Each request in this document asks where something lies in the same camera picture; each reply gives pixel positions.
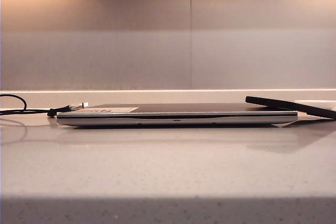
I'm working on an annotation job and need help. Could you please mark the black glossy tablet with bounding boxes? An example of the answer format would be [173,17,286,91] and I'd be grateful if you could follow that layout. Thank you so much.
[245,95,336,120]

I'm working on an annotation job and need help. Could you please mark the black charging cable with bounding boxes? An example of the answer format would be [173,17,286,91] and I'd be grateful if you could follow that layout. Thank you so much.
[0,94,89,118]

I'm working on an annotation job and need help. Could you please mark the silver Dell laptop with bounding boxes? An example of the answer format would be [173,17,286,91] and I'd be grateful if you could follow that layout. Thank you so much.
[56,102,299,127]

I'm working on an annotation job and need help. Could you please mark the white red Nice Try sticker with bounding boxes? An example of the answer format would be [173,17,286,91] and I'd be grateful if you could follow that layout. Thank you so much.
[83,106,139,113]

